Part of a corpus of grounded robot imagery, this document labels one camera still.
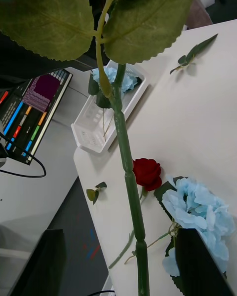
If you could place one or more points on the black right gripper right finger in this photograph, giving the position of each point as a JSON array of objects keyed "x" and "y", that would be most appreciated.
[{"x": 197, "y": 271}]

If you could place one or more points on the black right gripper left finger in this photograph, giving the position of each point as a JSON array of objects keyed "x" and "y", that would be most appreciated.
[{"x": 44, "y": 271}]

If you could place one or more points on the pale blue flower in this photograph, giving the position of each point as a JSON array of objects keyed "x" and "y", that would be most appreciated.
[
  {"x": 129, "y": 82},
  {"x": 108, "y": 74},
  {"x": 197, "y": 209}
]

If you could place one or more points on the red rose with green stem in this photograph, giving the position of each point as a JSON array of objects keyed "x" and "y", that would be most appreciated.
[
  {"x": 146, "y": 172},
  {"x": 128, "y": 153}
]

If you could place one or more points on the white desk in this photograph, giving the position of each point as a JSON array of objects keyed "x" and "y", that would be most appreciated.
[{"x": 24, "y": 197}]

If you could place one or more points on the loose green leaf twig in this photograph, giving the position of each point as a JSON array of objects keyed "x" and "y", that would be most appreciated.
[
  {"x": 90, "y": 194},
  {"x": 197, "y": 49}
]

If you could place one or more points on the shallow white plastic box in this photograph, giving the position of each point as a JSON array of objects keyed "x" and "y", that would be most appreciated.
[{"x": 91, "y": 128}]

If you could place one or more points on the computer screen with coloured bars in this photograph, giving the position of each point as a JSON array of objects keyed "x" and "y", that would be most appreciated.
[{"x": 42, "y": 91}]

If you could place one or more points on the brown fabric seat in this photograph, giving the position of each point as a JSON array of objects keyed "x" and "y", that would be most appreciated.
[{"x": 197, "y": 14}]

